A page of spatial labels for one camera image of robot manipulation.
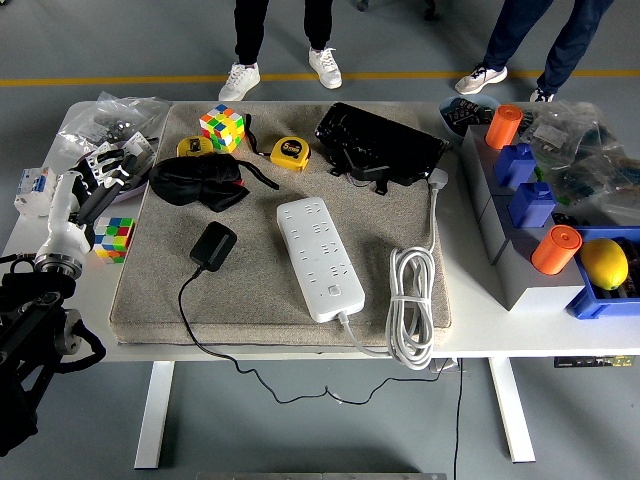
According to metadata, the lavender bowl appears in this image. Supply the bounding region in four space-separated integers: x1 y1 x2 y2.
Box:
74 142 151 204

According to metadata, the yellow tape measure round label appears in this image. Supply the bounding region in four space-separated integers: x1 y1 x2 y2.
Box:
243 113 312 174

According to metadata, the black plastic-wrapped device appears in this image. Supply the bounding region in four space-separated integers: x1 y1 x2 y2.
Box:
314 102 450 196

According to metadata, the blue plastic bin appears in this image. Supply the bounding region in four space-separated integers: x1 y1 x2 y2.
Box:
565 225 640 320

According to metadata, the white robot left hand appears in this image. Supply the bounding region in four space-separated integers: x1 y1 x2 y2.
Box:
34 149 146 265

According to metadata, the grey-brown mat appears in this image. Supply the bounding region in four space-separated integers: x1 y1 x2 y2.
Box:
108 102 454 349

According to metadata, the black cloth pouch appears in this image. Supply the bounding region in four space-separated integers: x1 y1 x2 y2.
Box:
148 152 280 212

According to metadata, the white table leg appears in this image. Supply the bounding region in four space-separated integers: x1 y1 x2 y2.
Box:
487 357 537 464
133 359 176 471

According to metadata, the white power strip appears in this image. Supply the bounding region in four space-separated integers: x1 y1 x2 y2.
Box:
276 196 365 324

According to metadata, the blue bowl of parts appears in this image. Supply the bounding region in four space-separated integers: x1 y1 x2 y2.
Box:
438 94 501 141

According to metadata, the white circuit breaker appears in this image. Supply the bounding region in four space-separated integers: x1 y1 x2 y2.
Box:
13 167 57 217

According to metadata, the person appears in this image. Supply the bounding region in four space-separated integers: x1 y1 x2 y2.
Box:
453 0 616 104
218 0 344 103

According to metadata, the small colourful puzzle cube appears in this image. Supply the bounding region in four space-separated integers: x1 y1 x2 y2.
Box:
92 216 137 261

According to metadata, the black hanging cable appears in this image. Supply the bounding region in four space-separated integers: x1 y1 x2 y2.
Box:
452 357 464 480

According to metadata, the pile of clear parts bags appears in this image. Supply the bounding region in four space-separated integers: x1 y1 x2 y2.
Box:
519 99 640 229

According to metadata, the orange cylinder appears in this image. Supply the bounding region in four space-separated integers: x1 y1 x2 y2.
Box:
485 103 524 150
530 224 584 276

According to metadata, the large colourful puzzle cube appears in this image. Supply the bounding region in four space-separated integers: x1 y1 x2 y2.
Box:
199 103 246 153

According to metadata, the white power strip cable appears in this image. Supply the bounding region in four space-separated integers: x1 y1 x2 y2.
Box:
339 167 450 372

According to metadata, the blue plastic block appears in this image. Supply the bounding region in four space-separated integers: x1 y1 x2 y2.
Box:
493 142 539 191
507 181 557 230

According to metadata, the yellow lemon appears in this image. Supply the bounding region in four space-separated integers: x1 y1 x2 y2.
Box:
579 237 630 291

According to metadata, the black table control panel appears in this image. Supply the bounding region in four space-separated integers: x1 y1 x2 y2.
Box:
553 354 631 370

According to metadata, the grey box stand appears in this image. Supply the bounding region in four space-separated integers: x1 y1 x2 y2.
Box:
459 123 586 312

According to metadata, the yellow tape measure square label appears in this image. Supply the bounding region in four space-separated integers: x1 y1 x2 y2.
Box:
176 135 214 159

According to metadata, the thin black plug cord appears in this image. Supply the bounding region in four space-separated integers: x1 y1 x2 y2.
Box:
178 267 455 405

